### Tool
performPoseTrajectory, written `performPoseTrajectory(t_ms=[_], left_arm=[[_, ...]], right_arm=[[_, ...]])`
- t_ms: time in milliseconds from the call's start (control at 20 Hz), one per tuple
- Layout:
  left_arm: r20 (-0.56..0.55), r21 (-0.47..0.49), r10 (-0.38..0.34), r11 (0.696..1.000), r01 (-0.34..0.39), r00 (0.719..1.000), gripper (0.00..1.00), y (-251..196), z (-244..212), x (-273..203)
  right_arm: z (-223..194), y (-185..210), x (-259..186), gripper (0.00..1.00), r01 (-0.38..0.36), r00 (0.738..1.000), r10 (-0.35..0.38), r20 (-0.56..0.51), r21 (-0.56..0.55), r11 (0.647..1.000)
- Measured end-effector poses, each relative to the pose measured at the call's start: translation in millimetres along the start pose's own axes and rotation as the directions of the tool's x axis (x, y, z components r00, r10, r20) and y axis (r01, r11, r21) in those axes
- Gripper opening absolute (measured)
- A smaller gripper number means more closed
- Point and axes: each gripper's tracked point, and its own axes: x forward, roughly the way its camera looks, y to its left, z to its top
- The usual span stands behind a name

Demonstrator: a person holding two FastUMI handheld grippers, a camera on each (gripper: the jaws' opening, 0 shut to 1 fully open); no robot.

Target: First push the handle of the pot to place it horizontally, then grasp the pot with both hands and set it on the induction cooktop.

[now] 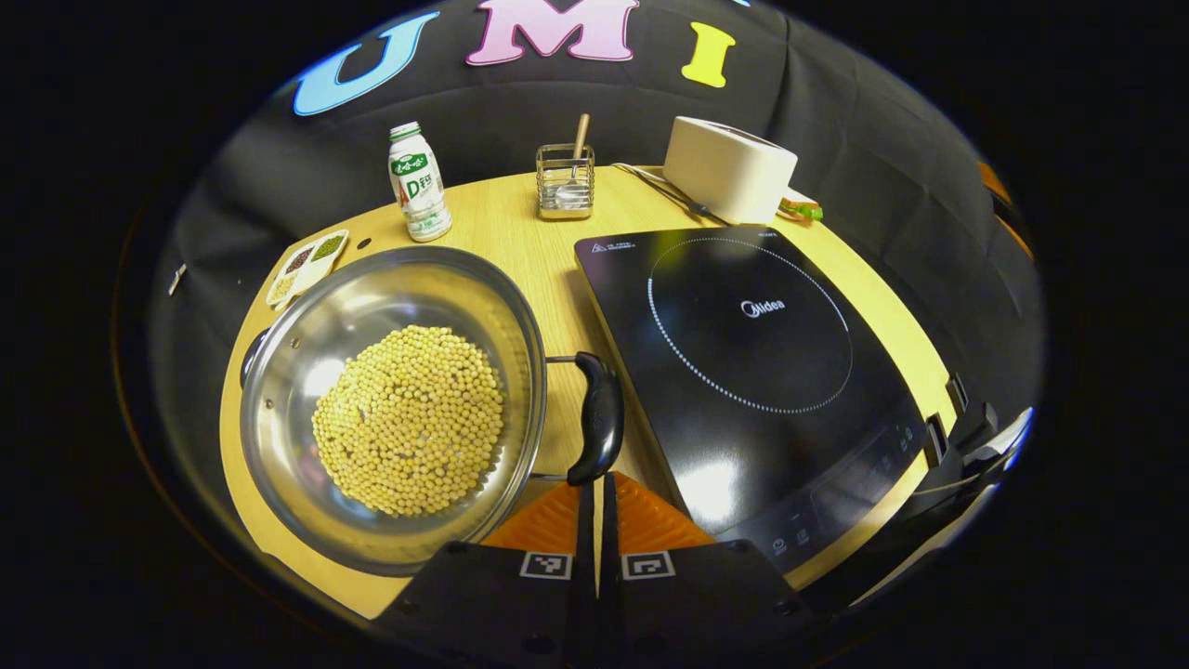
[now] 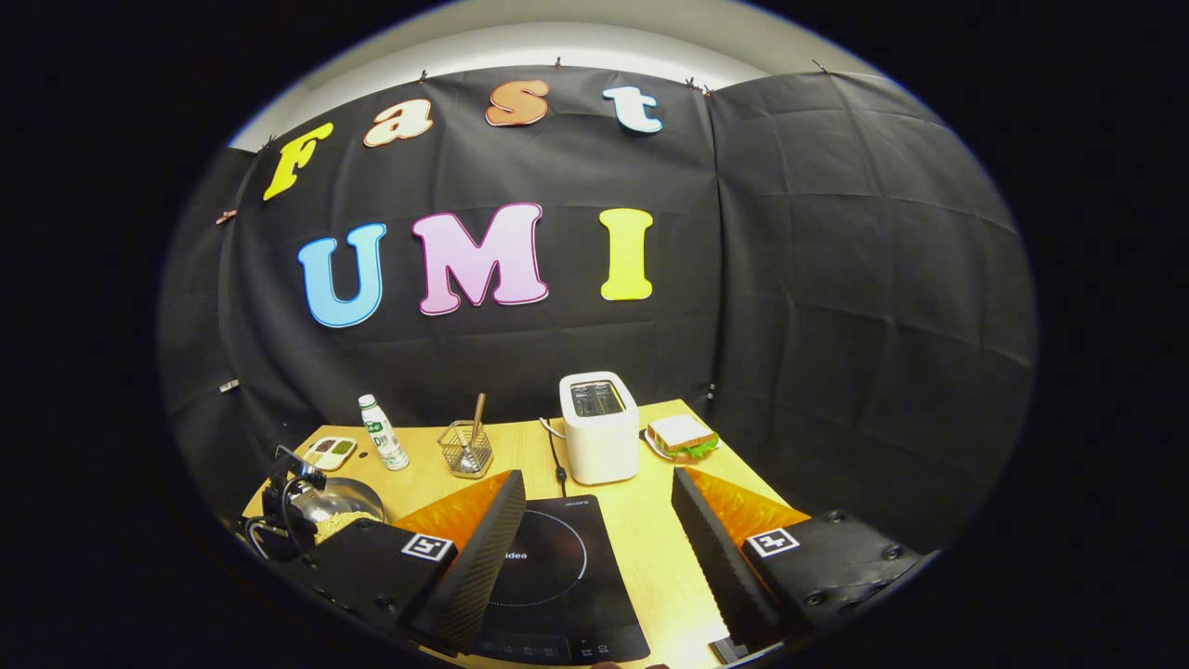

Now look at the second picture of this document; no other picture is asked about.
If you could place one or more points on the white plate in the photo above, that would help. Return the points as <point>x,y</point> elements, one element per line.
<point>653,449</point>

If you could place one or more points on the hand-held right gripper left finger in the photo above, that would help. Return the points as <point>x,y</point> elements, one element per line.
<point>474,567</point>

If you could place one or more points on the black backdrop cloth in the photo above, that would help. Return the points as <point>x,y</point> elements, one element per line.
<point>836,279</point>

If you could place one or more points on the stainless steel pot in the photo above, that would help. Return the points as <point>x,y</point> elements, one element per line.
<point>344,497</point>

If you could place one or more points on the pile of soybeans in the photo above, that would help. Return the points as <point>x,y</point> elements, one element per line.
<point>336,525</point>

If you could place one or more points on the black induction cooktop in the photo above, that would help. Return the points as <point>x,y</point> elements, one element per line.
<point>557,595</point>

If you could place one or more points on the white divided spice dish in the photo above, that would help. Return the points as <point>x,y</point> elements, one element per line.
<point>330,453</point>

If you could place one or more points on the white toaster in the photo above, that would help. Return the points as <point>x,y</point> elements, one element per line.
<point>599,446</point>

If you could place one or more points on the white plastic bottle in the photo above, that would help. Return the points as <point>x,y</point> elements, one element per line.
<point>383,437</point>

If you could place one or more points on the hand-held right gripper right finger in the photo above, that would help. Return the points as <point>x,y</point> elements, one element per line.
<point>729,567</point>

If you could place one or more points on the sandwich with lettuce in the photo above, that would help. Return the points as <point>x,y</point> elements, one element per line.
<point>681,432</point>

